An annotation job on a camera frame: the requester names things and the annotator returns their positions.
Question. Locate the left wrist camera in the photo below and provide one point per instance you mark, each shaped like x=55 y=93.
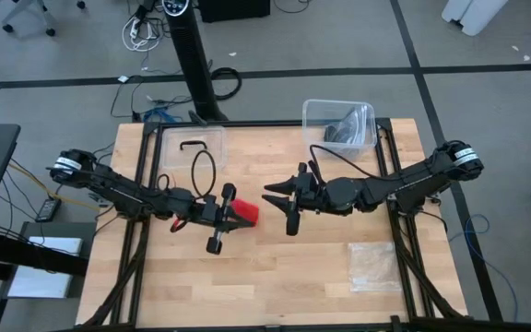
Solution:
x=211 y=205

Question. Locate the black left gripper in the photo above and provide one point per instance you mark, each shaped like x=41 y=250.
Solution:
x=226 y=191

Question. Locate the bagged black parts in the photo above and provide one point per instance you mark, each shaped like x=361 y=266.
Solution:
x=346 y=126

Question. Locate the office chair with casters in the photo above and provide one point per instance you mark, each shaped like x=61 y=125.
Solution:
x=50 y=32

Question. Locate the black power adapter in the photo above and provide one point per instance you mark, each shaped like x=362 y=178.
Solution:
x=48 y=209

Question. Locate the clear plastic storage bin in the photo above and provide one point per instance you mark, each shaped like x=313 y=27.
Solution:
x=314 y=115

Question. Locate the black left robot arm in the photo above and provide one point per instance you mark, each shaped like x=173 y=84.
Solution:
x=122 y=191

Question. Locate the white power strip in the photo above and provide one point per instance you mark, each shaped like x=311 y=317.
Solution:
x=133 y=28

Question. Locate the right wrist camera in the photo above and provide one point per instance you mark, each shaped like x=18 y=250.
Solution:
x=311 y=177

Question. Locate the black box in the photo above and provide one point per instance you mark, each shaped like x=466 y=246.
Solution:
x=233 y=9

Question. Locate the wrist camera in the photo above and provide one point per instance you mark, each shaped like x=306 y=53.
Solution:
x=211 y=205
x=311 y=177

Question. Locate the dark grey stand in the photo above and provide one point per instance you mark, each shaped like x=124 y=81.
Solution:
x=39 y=258

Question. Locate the black aluminium table frame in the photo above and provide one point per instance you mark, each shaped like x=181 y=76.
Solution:
x=256 y=123

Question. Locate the white panel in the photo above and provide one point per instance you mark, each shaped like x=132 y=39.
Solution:
x=39 y=281

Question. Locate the white step trash bin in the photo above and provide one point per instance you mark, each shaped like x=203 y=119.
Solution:
x=473 y=14

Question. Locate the clear zipper bag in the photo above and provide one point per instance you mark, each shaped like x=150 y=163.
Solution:
x=374 y=267

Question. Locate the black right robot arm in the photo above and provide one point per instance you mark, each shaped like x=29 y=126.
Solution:
x=385 y=189

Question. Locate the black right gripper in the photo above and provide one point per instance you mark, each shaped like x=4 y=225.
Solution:
x=291 y=226

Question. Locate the red bandage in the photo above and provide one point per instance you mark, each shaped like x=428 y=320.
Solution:
x=249 y=209

